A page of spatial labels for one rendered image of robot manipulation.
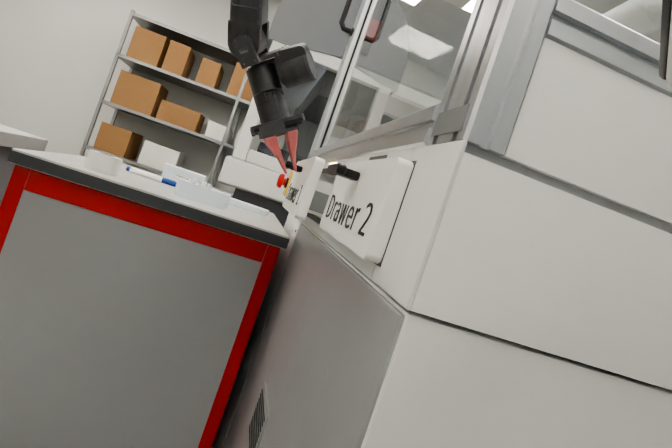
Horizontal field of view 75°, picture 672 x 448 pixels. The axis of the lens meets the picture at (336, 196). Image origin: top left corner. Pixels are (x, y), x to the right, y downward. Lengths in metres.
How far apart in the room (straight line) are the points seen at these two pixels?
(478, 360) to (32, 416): 0.97
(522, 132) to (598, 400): 0.25
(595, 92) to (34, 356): 1.08
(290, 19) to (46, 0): 4.32
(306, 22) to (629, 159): 1.46
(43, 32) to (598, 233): 5.61
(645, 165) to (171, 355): 0.93
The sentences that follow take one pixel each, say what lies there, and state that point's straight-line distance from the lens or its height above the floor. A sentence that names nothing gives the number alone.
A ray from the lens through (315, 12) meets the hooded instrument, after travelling 1.80.
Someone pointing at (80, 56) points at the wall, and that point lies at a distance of 5.58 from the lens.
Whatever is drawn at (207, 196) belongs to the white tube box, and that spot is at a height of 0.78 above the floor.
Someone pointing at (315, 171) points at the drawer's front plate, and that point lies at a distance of 0.74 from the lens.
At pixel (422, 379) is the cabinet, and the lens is 0.40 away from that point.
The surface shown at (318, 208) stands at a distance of 0.76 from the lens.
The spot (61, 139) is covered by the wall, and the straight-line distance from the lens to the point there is 5.51.
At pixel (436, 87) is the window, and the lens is 0.54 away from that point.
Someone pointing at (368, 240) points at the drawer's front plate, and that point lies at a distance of 0.45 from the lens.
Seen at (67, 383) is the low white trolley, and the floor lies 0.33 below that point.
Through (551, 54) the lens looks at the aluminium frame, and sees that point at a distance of 0.43.
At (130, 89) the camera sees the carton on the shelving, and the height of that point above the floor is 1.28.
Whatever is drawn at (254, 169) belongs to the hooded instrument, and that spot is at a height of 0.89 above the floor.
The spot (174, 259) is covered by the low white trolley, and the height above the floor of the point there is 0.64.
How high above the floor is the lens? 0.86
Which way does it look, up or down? 1 degrees up
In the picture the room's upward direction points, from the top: 19 degrees clockwise
